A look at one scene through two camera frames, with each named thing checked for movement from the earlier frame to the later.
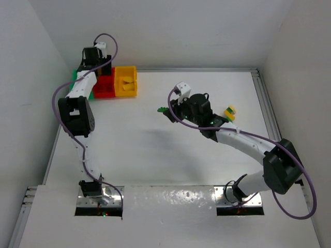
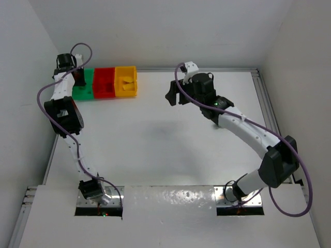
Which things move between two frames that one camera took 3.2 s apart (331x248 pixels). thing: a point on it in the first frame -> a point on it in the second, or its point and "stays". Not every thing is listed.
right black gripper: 172,112 -> 179,91
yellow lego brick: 129,87 stays
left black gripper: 104,67 -> 78,78
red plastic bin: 104,88 stays
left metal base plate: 111,197 stays
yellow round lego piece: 129,79 stays
